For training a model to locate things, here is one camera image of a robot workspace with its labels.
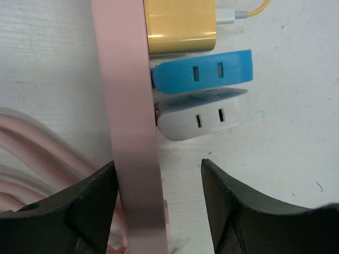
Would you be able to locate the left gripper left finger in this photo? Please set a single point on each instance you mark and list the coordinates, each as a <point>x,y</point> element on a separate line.
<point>74,220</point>

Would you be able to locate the white adapter plug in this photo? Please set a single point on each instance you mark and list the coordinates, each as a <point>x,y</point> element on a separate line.
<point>203,112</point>

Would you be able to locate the yellow plug charger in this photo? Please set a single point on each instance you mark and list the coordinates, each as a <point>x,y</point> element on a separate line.
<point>175,26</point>

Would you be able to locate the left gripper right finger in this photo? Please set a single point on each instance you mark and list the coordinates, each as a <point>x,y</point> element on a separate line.
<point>244,220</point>

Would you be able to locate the pink long power strip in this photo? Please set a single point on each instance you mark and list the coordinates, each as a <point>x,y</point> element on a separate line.
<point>122,45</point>

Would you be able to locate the blue plug adapter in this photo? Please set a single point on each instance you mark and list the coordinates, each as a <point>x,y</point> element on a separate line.
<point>204,72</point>

